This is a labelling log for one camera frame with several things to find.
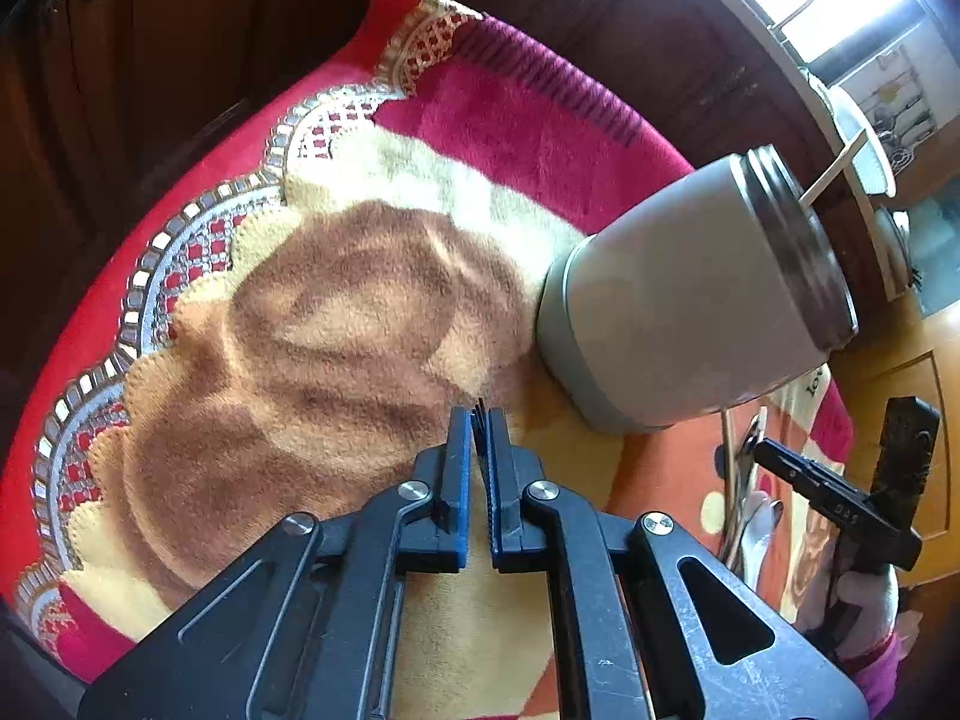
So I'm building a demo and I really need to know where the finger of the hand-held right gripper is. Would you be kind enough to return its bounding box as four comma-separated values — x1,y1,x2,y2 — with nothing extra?
752,439,833,500

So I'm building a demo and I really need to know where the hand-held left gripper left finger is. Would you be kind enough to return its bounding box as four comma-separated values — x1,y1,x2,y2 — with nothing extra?
79,406,473,720

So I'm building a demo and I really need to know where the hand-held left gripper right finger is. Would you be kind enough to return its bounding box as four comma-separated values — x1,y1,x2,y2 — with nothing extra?
477,397,871,720

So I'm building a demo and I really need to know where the metal spoon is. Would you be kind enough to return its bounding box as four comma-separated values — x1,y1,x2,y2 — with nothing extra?
731,405,773,571

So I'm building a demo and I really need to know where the wooden chopstick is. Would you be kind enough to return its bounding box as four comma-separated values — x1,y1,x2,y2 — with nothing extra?
799,131,871,205
720,406,740,567

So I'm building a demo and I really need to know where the white spoon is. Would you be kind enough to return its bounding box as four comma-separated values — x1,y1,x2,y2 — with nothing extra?
739,491,785,567

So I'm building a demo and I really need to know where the white utensil jar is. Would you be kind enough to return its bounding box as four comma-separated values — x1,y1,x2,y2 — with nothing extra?
534,144,860,434

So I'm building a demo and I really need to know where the person's right hand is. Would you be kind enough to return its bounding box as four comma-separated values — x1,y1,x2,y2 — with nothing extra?
838,565,901,659

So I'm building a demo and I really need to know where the printed blanket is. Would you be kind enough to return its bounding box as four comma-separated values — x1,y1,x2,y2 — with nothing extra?
0,0,901,720

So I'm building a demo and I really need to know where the white bowl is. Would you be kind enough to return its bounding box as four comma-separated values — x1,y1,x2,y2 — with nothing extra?
825,82,897,196

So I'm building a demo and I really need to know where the wall utensil rack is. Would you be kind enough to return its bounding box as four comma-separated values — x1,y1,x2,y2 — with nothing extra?
862,45,938,158

